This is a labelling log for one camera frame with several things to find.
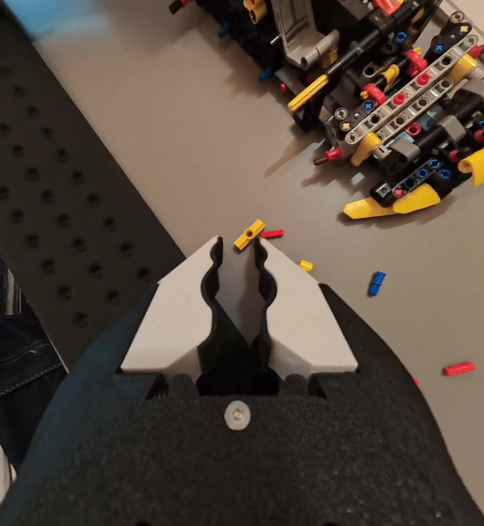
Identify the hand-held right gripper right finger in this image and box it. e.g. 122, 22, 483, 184
254, 237, 359, 379

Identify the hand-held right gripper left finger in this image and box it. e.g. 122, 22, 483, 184
120, 236, 224, 378

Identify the yellow lego axle connector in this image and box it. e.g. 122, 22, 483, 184
233, 219, 266, 250

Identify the black yellow lego car chassis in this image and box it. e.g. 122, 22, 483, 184
169, 0, 484, 219

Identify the shiny badge holder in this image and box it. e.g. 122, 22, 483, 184
0, 247, 22, 317

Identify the black perforated panel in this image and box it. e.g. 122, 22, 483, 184
0, 0, 186, 372

